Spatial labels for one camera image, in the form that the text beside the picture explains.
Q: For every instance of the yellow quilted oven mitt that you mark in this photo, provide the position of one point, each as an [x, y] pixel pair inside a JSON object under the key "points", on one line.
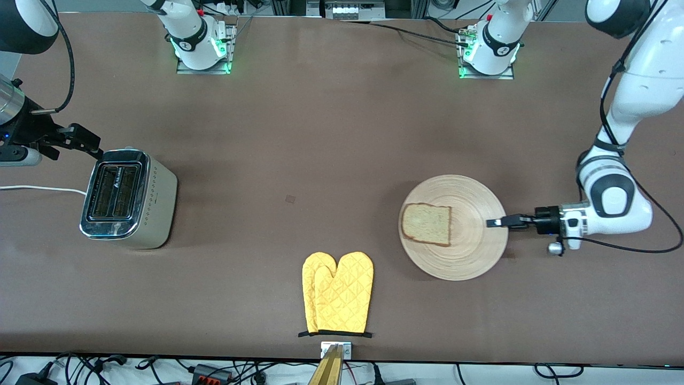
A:
{"points": [[347, 299], [308, 299]]}

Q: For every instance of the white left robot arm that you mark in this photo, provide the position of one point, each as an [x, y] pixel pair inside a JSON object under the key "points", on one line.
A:
{"points": [[652, 69]]}

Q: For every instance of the white power strip with plugs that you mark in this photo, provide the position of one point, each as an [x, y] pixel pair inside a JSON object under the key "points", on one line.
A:
{"points": [[232, 7]]}

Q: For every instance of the black adapter with red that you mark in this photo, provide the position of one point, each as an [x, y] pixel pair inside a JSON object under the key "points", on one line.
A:
{"points": [[211, 374]]}

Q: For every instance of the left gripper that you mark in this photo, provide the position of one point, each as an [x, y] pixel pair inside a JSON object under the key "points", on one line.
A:
{"points": [[546, 220]]}

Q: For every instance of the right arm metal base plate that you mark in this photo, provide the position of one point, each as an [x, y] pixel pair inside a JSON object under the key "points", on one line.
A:
{"points": [[203, 71]]}

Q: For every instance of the small metal bracket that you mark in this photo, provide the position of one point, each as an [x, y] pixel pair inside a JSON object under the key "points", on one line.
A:
{"points": [[325, 350]]}

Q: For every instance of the black tape strip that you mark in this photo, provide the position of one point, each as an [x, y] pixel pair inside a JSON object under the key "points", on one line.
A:
{"points": [[304, 334]]}

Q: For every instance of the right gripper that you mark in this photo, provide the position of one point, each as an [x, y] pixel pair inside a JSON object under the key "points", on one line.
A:
{"points": [[28, 130]]}

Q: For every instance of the black plug adapter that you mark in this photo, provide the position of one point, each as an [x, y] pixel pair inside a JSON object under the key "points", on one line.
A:
{"points": [[35, 379]]}

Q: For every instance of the bread slice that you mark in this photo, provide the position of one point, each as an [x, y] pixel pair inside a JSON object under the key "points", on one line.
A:
{"points": [[427, 224]]}

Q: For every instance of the yellow wooden stick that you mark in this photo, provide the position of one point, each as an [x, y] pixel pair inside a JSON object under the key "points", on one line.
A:
{"points": [[328, 371]]}

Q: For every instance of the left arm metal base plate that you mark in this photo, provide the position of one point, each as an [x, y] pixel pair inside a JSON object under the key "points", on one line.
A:
{"points": [[486, 76]]}

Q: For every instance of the silver two-slot toaster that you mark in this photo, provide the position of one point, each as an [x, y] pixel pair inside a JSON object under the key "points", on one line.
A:
{"points": [[155, 214]]}

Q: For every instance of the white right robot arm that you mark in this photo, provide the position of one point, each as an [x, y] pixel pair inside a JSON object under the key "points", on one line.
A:
{"points": [[189, 32]]}

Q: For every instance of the round wooden plate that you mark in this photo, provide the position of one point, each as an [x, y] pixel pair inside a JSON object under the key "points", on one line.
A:
{"points": [[470, 251]]}

